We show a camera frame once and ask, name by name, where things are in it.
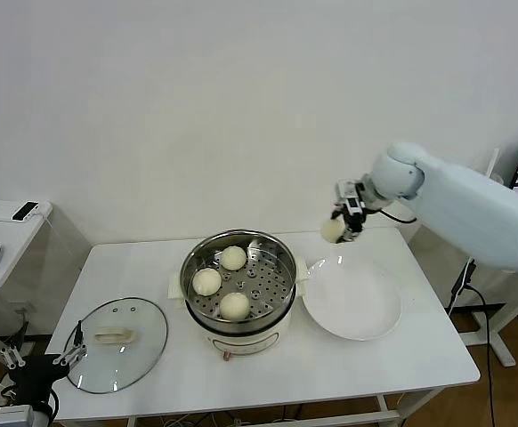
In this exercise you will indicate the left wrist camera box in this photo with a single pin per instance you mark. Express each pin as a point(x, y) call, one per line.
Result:
point(13, 417)

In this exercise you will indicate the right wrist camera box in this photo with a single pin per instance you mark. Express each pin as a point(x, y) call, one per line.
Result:
point(350, 193)

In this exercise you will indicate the white side table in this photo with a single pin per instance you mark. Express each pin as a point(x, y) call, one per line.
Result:
point(504, 347)
point(5, 267)

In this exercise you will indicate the white wall socket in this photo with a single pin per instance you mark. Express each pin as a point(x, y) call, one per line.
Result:
point(22, 308)

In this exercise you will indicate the perforated steel steamer basket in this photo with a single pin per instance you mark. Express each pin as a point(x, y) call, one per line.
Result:
point(268, 284)

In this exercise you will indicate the black floor bar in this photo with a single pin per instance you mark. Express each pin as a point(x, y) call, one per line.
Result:
point(23, 340)
point(495, 308)

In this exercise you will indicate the white table frame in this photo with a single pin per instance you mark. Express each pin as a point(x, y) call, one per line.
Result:
point(352, 416)

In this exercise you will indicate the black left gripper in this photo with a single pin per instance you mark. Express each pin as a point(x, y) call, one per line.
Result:
point(34, 371)

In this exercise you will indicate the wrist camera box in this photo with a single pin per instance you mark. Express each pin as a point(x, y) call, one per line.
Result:
point(13, 417)
point(350, 193)

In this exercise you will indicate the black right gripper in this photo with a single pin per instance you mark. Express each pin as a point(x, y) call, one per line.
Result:
point(354, 219)

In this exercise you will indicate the white electric cooker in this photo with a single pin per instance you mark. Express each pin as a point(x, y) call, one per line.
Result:
point(241, 344)

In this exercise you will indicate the grey-white right robot arm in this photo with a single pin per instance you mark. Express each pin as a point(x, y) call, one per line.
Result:
point(463, 204)

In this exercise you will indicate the black smartphone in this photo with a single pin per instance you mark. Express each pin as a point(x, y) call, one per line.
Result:
point(26, 211)

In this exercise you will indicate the white steamed baozi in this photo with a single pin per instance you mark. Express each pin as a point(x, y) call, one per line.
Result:
point(233, 258)
point(332, 230)
point(206, 281)
point(234, 306)

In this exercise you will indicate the white round plate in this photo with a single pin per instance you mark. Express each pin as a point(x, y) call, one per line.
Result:
point(352, 302)

